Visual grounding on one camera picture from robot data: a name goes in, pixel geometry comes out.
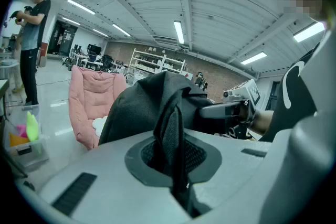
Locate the long ceiling light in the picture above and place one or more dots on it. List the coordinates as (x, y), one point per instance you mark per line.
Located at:
(100, 32)
(253, 58)
(81, 6)
(121, 30)
(71, 21)
(179, 32)
(308, 32)

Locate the black backpack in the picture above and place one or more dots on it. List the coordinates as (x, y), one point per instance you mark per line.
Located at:
(147, 102)

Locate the black computer monitor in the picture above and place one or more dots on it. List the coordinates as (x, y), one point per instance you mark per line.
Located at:
(94, 48)

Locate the light green cloth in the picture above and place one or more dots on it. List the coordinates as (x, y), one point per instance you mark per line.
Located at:
(32, 127)

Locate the white office desk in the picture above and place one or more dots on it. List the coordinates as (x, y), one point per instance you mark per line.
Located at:
(89, 61)

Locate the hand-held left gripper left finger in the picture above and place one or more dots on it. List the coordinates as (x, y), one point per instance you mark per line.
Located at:
(105, 186)

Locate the black framed window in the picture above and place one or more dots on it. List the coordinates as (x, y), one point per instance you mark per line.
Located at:
(272, 95)

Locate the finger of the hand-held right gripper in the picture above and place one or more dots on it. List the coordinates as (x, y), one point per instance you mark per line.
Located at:
(220, 111)

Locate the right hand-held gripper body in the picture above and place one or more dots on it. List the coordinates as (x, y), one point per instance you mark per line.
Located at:
(248, 94)

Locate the pink cloth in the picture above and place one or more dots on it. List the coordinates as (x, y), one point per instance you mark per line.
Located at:
(22, 130)

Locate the ceiling air conditioner unit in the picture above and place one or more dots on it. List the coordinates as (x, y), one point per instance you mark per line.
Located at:
(166, 40)

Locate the person's right forearm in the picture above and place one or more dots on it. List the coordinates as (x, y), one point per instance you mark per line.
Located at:
(262, 122)

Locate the black office chair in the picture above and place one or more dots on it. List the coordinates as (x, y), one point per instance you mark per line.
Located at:
(107, 61)

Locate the dark glass doorway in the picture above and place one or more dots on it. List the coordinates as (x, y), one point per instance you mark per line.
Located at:
(67, 39)

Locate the white cloud-shaped pillow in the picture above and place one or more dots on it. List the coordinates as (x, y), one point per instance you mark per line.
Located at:
(99, 126)

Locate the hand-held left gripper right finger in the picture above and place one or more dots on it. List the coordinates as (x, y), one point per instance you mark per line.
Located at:
(231, 165)

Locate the white shelf unit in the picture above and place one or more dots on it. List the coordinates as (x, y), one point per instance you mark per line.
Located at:
(147, 60)

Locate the clear plastic storage box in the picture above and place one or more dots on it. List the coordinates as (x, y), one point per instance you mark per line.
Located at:
(29, 154)

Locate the person's black shirt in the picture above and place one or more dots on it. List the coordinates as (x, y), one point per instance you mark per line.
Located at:
(296, 97)

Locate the round white table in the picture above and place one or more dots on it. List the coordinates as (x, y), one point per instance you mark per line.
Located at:
(9, 64)

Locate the orange cloth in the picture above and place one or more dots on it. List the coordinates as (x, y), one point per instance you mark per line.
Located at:
(17, 140)

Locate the pink cushioned chair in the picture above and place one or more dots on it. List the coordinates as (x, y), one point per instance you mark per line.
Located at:
(89, 97)

